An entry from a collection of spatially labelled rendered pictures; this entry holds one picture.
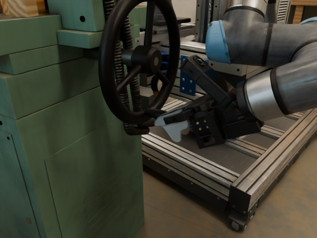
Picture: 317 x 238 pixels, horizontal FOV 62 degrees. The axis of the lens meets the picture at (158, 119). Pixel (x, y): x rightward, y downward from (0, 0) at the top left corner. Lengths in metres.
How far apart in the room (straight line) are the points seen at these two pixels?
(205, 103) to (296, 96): 0.14
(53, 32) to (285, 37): 0.45
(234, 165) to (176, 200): 0.34
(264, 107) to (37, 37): 0.45
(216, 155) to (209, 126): 0.89
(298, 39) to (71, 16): 0.44
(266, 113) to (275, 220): 1.01
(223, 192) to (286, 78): 0.84
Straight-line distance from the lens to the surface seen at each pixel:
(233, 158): 1.35
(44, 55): 0.62
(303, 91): 0.41
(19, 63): 0.59
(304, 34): 0.50
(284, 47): 0.49
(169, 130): 0.53
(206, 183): 1.23
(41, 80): 0.62
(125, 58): 0.60
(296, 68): 0.42
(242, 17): 0.51
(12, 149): 0.68
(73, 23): 0.62
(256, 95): 0.42
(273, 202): 1.48
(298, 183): 1.66
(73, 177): 0.77
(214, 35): 0.50
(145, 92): 0.94
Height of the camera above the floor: 0.95
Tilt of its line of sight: 26 degrees down
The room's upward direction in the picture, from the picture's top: straight up
